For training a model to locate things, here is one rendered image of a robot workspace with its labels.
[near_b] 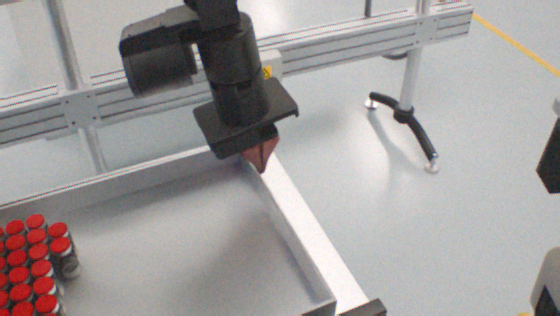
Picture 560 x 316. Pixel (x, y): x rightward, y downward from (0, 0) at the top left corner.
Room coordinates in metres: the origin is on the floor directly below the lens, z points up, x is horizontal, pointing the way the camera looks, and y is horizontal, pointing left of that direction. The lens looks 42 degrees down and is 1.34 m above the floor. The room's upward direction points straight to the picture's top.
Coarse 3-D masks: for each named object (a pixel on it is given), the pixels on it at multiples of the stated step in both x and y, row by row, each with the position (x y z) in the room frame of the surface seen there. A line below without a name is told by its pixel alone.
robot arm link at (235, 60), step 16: (240, 16) 0.46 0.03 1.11; (192, 32) 0.44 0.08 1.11; (208, 32) 0.44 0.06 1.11; (224, 32) 0.43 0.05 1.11; (240, 32) 0.43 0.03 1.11; (192, 48) 0.46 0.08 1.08; (208, 48) 0.42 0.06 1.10; (224, 48) 0.42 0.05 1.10; (240, 48) 0.43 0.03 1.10; (256, 48) 0.45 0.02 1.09; (192, 64) 0.43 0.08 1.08; (208, 64) 0.43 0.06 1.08; (224, 64) 0.42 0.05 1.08; (240, 64) 0.43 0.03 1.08; (256, 64) 0.44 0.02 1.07; (224, 80) 0.43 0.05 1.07; (240, 80) 0.43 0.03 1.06
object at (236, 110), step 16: (208, 80) 0.44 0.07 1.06; (256, 80) 0.44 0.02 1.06; (272, 80) 0.50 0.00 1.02; (224, 96) 0.43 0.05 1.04; (240, 96) 0.43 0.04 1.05; (256, 96) 0.43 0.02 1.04; (272, 96) 0.47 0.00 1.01; (288, 96) 0.47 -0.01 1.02; (192, 112) 0.46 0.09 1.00; (208, 112) 0.46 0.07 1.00; (224, 112) 0.43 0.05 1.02; (240, 112) 0.43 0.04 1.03; (256, 112) 0.43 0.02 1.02; (272, 112) 0.44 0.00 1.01; (288, 112) 0.44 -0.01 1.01; (208, 128) 0.43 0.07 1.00; (224, 128) 0.43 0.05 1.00; (240, 128) 0.43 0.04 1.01; (256, 128) 0.43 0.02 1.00; (208, 144) 0.41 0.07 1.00
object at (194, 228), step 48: (96, 192) 0.44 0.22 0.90; (144, 192) 0.46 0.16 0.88; (192, 192) 0.46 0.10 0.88; (240, 192) 0.46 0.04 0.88; (96, 240) 0.38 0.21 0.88; (144, 240) 0.38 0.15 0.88; (192, 240) 0.38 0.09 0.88; (240, 240) 0.38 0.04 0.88; (288, 240) 0.37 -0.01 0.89; (96, 288) 0.31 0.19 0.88; (144, 288) 0.31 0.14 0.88; (192, 288) 0.32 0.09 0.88; (240, 288) 0.32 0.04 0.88; (288, 288) 0.32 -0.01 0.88
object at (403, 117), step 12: (372, 96) 1.82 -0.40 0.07; (384, 96) 1.76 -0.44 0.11; (372, 108) 1.82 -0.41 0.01; (396, 108) 1.64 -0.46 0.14; (396, 120) 1.62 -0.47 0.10; (408, 120) 1.59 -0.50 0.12; (420, 132) 1.53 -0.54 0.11; (420, 144) 1.50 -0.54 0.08; (432, 156) 1.44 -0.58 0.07; (432, 168) 1.44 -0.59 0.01
